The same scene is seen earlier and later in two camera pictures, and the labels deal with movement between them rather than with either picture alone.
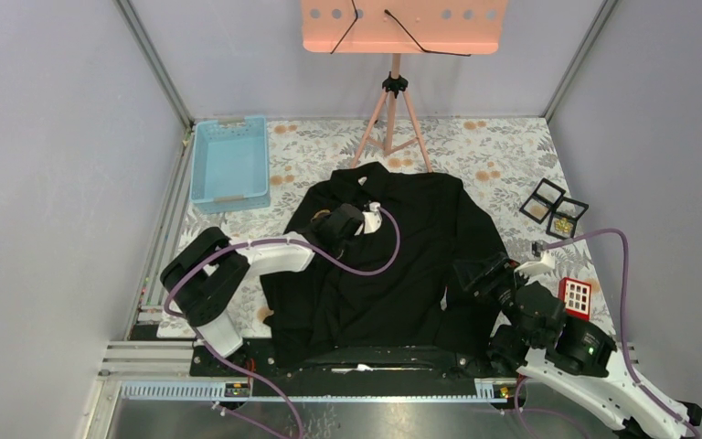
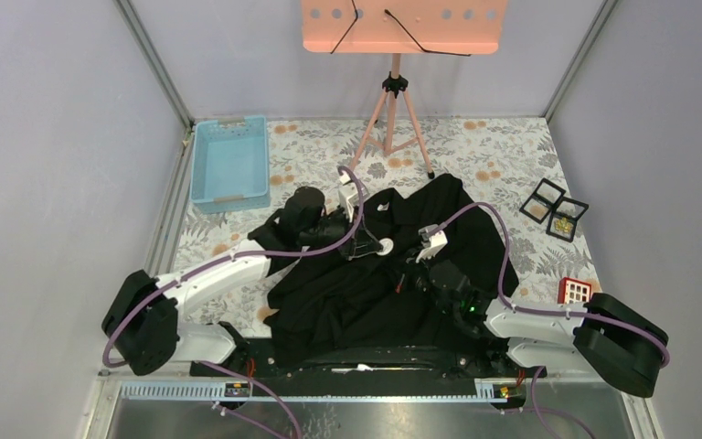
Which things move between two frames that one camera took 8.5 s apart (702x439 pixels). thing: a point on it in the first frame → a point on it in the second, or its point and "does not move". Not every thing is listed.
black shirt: [399, 260] does not move
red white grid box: [576, 295] does not move
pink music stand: [459, 27] does not move
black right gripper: [487, 273] → [403, 277]
